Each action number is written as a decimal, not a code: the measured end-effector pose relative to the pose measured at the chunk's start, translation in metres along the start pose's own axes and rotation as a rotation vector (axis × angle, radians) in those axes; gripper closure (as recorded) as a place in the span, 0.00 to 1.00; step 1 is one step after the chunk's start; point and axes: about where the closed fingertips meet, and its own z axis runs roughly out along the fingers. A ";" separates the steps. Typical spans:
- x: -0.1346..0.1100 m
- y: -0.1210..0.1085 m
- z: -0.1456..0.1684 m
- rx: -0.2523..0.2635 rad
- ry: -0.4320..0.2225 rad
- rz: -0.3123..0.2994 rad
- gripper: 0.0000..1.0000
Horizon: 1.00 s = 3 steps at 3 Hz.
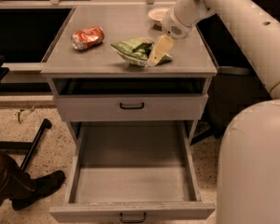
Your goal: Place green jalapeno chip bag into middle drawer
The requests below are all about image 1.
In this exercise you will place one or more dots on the grey drawer cabinet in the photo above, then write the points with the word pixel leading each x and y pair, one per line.
pixel 100 71

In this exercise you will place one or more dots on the crushed orange soda can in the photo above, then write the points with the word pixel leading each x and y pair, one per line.
pixel 87 38

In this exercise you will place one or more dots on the black drawer handle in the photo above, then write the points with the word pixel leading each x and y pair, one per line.
pixel 131 106
pixel 129 219

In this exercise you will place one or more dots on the black upper drawer handle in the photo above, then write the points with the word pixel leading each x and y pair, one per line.
pixel 131 106

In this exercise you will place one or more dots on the open grey drawer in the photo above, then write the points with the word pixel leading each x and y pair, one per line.
pixel 132 168

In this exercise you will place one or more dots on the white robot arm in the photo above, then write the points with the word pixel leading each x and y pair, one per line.
pixel 248 176

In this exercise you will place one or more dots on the black lower drawer handle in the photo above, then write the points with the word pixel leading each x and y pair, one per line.
pixel 129 219

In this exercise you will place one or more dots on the green jalapeno chip bag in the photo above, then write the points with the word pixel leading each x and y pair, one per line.
pixel 139 51

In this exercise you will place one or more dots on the black office chair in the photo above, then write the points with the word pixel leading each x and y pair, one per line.
pixel 235 86

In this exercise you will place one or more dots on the closed upper grey drawer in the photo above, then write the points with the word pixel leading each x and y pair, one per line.
pixel 106 107

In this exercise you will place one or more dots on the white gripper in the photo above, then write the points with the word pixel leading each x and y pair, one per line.
pixel 176 23

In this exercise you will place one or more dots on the white paper bowl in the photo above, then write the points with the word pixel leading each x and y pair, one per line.
pixel 157 14

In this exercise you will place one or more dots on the black chair base leg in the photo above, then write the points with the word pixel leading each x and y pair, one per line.
pixel 27 149

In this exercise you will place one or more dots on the person's leg with boot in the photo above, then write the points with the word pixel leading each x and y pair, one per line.
pixel 20 188

